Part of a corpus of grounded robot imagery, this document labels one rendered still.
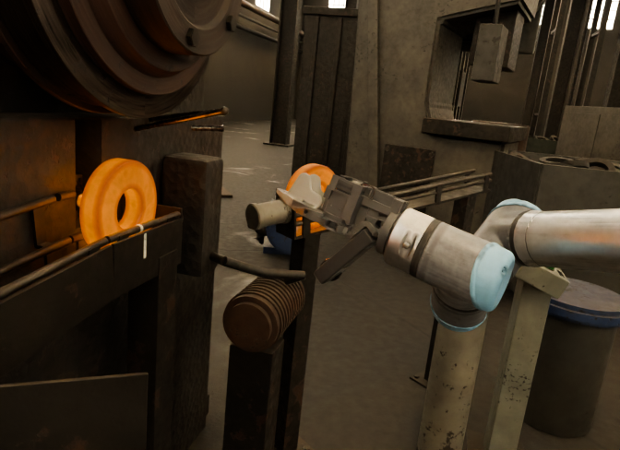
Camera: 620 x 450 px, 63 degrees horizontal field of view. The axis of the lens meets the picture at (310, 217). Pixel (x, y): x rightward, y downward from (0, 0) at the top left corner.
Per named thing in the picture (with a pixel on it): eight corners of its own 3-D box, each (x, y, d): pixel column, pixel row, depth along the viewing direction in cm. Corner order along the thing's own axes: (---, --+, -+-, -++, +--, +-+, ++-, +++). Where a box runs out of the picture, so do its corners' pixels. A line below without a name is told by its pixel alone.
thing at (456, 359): (414, 460, 137) (446, 282, 125) (418, 433, 149) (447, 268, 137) (459, 472, 134) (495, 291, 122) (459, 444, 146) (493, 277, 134)
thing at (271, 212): (244, 226, 114) (244, 201, 112) (277, 219, 120) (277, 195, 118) (259, 233, 110) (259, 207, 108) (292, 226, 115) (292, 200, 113)
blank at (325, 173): (298, 238, 123) (307, 242, 121) (274, 189, 114) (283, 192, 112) (338, 198, 130) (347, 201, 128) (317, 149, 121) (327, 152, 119)
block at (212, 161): (154, 270, 102) (157, 153, 97) (174, 259, 110) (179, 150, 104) (201, 280, 100) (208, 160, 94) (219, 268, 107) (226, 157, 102)
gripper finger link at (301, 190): (287, 163, 83) (334, 183, 79) (275, 196, 84) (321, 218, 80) (278, 161, 80) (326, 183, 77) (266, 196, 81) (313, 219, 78)
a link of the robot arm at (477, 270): (487, 325, 71) (497, 301, 63) (408, 287, 76) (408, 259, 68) (513, 272, 75) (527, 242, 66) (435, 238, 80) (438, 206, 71)
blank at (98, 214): (65, 188, 69) (86, 192, 68) (129, 140, 81) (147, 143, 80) (94, 275, 78) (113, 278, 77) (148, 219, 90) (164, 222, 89)
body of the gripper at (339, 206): (347, 175, 83) (413, 203, 78) (328, 223, 84) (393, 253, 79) (327, 171, 76) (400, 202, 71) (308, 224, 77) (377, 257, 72)
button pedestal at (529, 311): (468, 479, 132) (513, 257, 118) (466, 426, 155) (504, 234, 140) (532, 498, 128) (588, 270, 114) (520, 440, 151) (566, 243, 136)
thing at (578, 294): (501, 428, 155) (529, 300, 145) (494, 377, 185) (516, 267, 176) (615, 456, 147) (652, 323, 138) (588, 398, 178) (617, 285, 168)
